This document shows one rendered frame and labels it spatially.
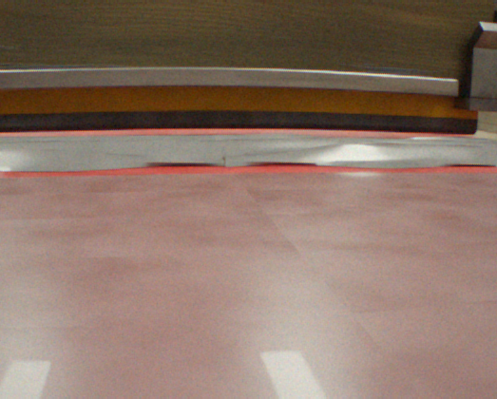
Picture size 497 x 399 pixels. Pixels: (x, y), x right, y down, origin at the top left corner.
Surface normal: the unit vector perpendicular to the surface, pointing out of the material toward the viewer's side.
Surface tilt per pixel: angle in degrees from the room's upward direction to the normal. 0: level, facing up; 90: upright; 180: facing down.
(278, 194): 0
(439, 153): 37
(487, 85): 90
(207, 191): 0
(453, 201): 0
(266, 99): 90
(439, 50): 90
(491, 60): 90
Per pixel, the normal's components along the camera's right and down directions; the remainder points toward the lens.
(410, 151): 0.15, -0.62
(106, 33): 0.16, 0.22
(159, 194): 0.02, -0.97
